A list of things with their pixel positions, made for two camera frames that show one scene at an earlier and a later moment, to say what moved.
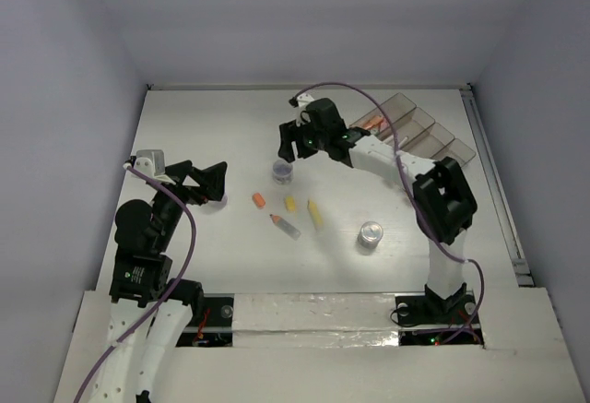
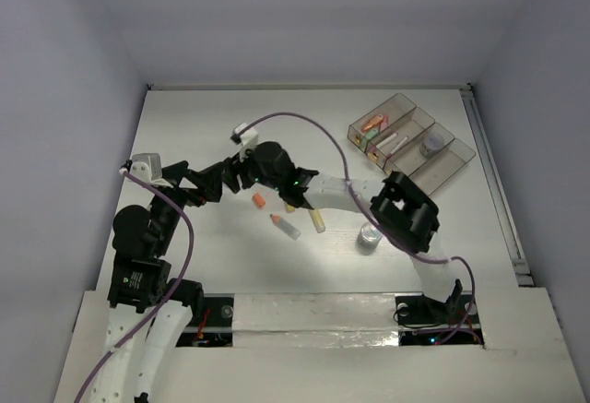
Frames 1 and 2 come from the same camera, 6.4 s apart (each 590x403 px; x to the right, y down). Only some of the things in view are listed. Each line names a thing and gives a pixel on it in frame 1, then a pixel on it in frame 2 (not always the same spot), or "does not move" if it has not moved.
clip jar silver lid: (370, 234) does not move
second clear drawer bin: (407, 127) does not move
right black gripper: (288, 131) -> (232, 168)
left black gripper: (182, 180) does not move
